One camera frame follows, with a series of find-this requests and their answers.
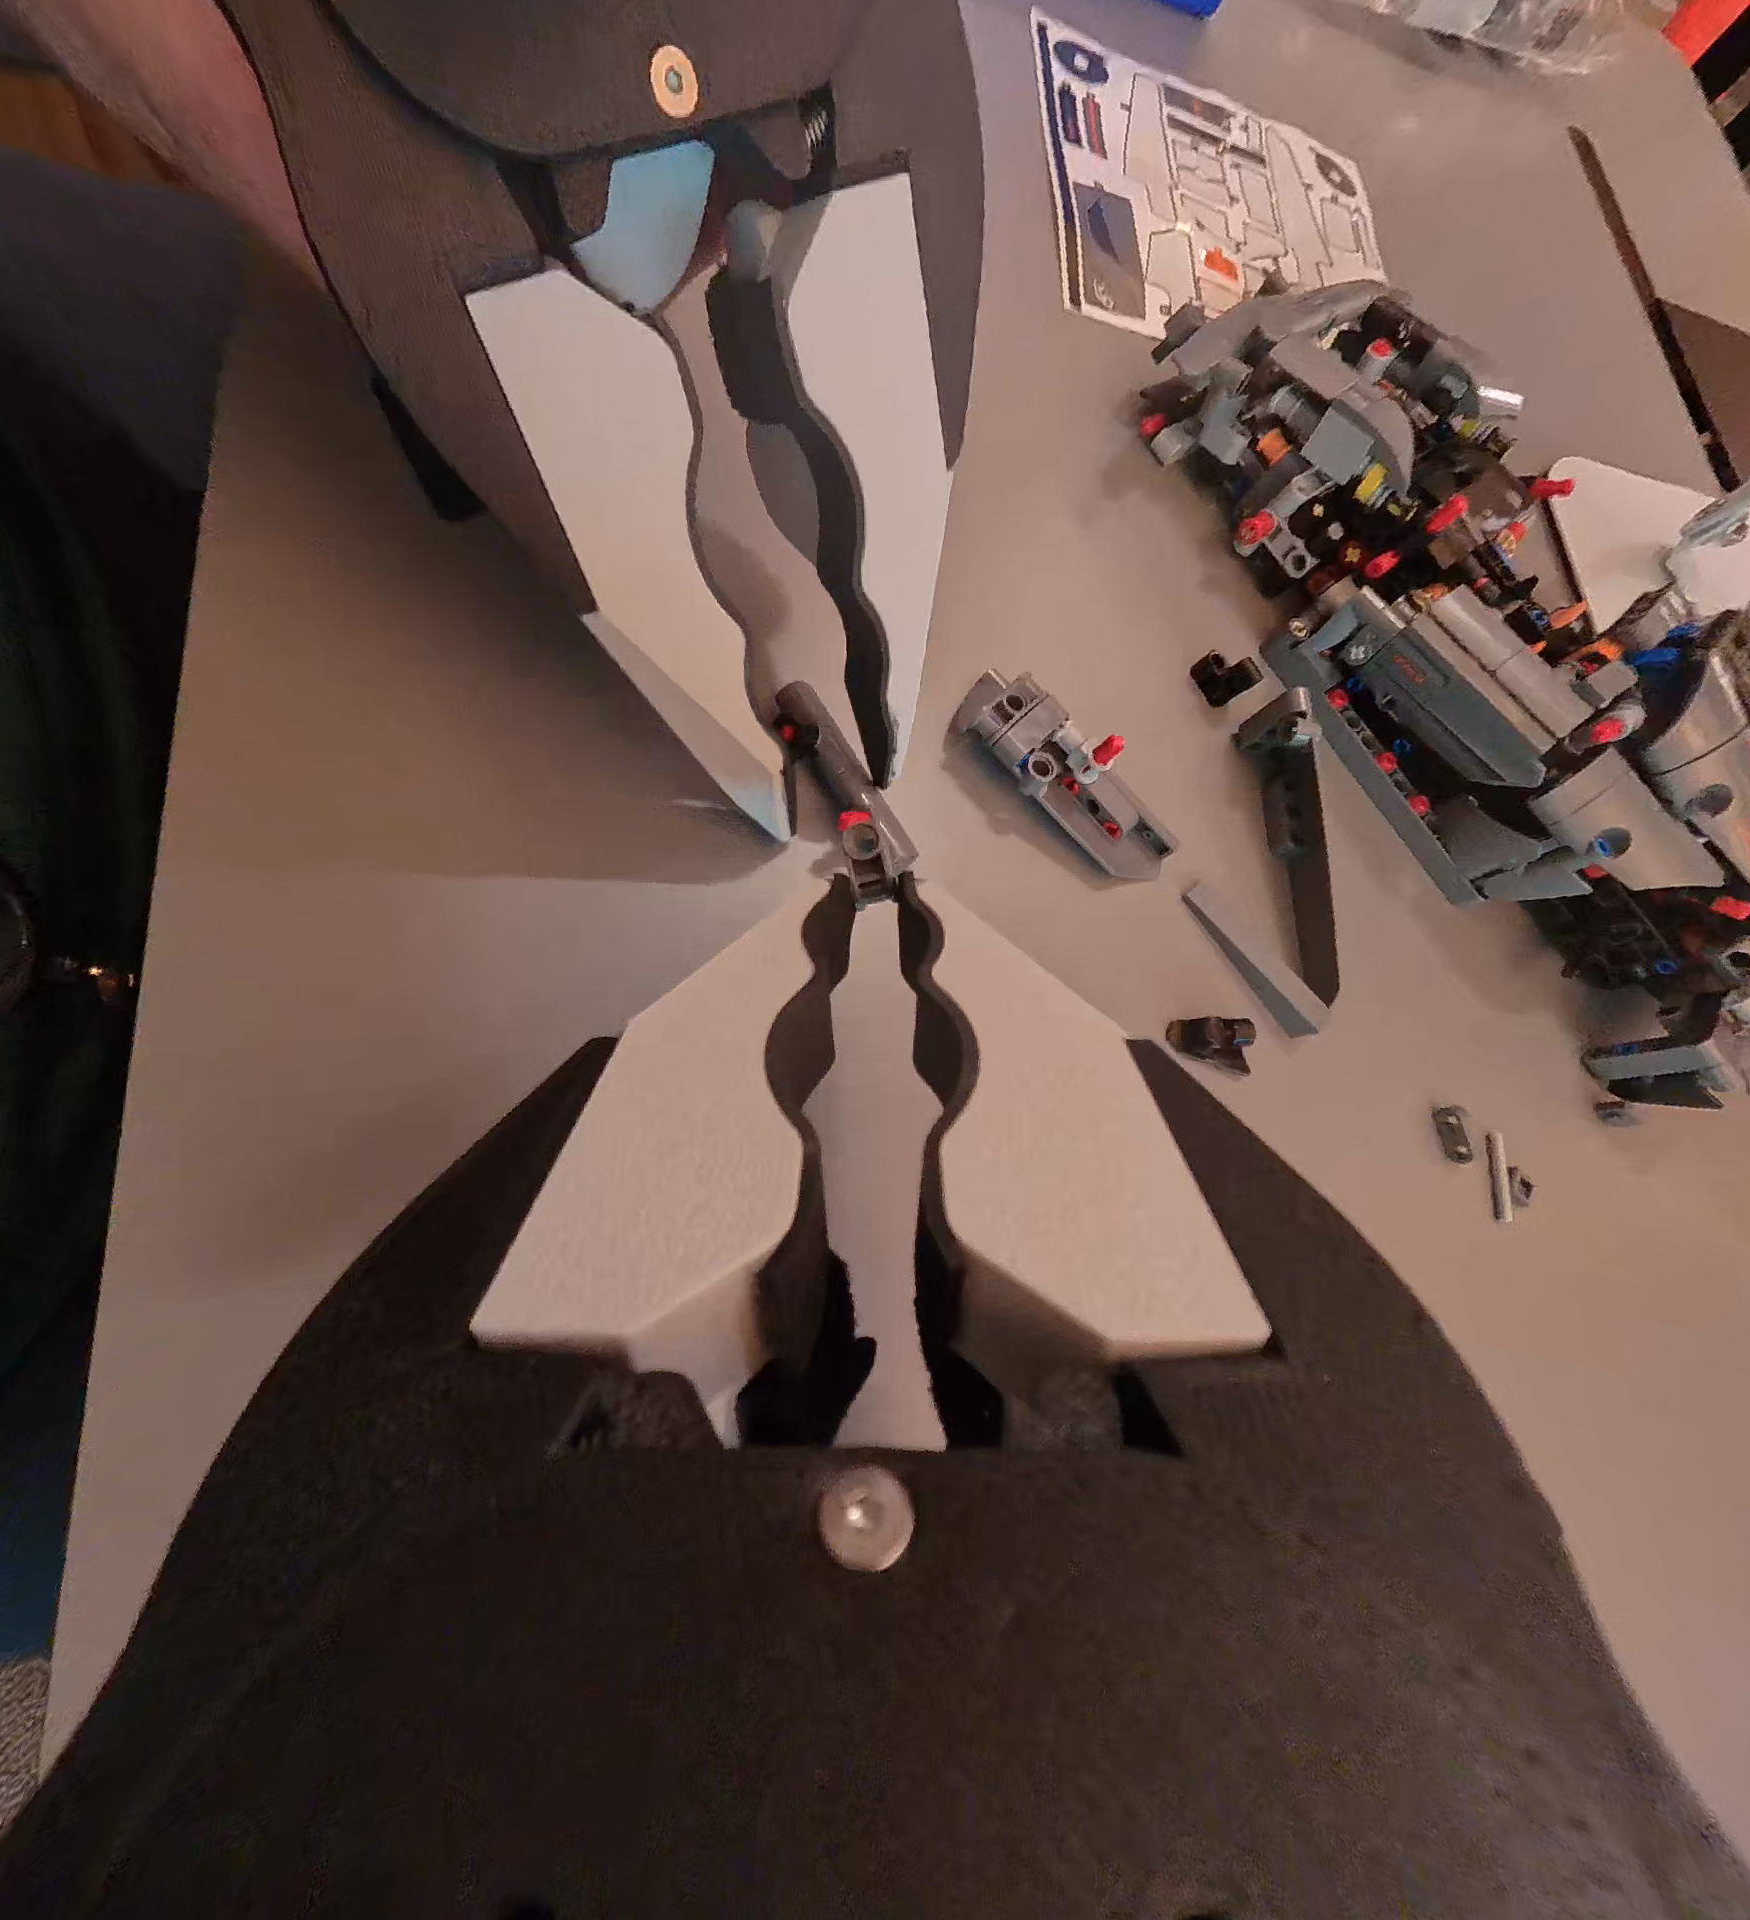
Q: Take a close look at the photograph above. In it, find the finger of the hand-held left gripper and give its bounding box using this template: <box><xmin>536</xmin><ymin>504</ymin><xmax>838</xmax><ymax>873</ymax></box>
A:
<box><xmin>703</xmin><ymin>158</ymin><xmax>969</xmax><ymax>792</ymax></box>
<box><xmin>462</xmin><ymin>138</ymin><xmax>797</xmax><ymax>841</ymax></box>

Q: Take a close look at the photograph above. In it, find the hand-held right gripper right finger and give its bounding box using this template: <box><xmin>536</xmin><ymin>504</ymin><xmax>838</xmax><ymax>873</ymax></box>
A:
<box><xmin>890</xmin><ymin>873</ymin><xmax>1274</xmax><ymax>1442</ymax></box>

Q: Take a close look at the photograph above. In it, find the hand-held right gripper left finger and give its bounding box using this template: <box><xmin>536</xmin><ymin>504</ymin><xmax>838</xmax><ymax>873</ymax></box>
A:
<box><xmin>471</xmin><ymin>873</ymin><xmax>878</xmax><ymax>1447</ymax></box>

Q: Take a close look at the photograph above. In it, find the grey beam sub-assembly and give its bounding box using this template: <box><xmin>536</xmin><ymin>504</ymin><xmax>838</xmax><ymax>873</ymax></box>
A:
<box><xmin>949</xmin><ymin>668</ymin><xmax>1180</xmax><ymax>881</ymax></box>

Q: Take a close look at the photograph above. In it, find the grey panel with black connector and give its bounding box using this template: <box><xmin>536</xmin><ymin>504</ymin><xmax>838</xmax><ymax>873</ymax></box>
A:
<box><xmin>775</xmin><ymin>679</ymin><xmax>920</xmax><ymax>911</ymax></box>

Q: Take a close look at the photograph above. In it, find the toy car model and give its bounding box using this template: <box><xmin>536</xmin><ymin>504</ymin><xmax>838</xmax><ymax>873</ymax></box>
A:
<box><xmin>1137</xmin><ymin>276</ymin><xmax>1750</xmax><ymax>1111</ymax></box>

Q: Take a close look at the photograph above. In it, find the person's left forearm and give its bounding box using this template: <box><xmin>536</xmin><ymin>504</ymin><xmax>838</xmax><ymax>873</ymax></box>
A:
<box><xmin>4</xmin><ymin>0</ymin><xmax>315</xmax><ymax>264</ymax></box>

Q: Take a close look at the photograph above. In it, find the sticker sheet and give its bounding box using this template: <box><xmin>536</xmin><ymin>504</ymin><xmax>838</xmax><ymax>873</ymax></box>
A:
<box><xmin>1032</xmin><ymin>5</ymin><xmax>1387</xmax><ymax>325</ymax></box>

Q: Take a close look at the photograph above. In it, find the grey triangular panel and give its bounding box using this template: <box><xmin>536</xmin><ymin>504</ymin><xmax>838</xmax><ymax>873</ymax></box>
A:
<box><xmin>1236</xmin><ymin>688</ymin><xmax>1343</xmax><ymax>1010</ymax></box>

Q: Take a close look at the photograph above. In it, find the white book stand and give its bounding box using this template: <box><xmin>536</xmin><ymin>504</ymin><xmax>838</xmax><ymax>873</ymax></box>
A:
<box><xmin>1543</xmin><ymin>432</ymin><xmax>1750</xmax><ymax>722</ymax></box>

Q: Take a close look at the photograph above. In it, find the clear bag with paper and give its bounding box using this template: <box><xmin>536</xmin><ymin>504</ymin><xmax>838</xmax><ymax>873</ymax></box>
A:
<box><xmin>1356</xmin><ymin>0</ymin><xmax>1671</xmax><ymax>76</ymax></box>

